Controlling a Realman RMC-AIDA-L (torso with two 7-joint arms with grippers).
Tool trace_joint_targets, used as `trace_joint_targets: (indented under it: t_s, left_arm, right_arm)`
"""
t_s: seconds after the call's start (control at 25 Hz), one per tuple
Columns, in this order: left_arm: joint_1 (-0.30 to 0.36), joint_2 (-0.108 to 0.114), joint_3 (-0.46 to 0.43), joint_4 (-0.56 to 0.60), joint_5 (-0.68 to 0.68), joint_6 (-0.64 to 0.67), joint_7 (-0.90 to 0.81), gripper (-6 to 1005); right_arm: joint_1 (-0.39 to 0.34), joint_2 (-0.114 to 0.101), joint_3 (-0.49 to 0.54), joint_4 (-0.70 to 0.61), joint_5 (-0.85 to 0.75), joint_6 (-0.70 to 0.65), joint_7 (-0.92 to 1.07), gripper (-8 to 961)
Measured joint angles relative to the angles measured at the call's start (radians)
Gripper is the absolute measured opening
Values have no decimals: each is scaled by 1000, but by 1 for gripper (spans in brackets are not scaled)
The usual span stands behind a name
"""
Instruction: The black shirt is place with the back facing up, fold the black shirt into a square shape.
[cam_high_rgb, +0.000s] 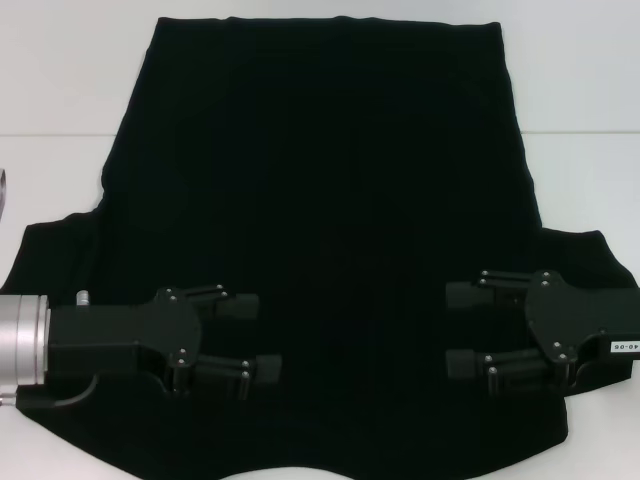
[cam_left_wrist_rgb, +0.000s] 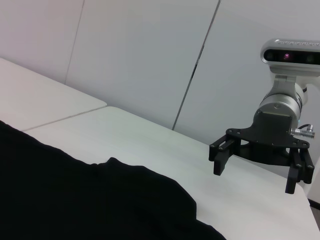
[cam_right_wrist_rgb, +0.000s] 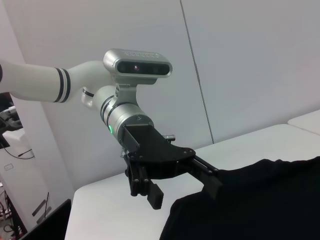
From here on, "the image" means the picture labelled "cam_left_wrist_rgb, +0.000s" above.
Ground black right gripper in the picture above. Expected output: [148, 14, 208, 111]
[208, 109, 315, 195]

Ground black t-shirt with FREE print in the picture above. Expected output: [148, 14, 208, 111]
[0, 119, 227, 240]

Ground right gripper cable with connector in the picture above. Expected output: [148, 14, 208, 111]
[290, 124, 317, 139]

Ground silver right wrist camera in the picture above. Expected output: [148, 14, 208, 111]
[259, 38, 320, 75]

